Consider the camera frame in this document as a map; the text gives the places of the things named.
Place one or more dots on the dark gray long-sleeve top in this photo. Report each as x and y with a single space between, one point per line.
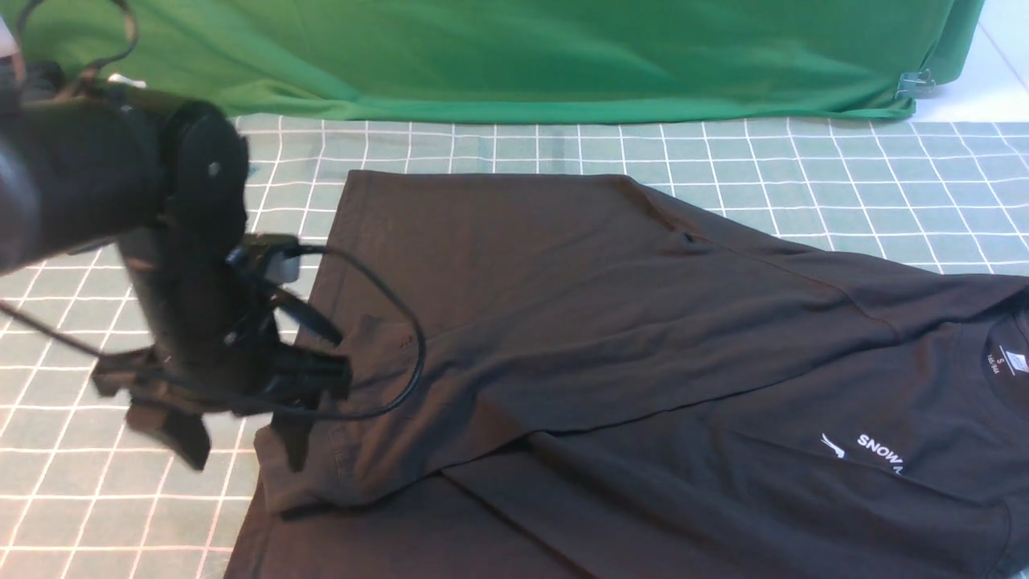
619 384

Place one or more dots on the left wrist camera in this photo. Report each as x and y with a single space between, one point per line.
272 256

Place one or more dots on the metal binder clip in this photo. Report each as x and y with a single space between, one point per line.
915 85

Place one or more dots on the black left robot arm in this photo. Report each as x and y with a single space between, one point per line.
163 178

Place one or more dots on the green checkered tablecloth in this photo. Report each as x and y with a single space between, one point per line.
83 498

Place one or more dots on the green backdrop cloth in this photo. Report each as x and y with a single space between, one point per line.
551 62

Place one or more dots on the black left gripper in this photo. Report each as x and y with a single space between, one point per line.
214 361

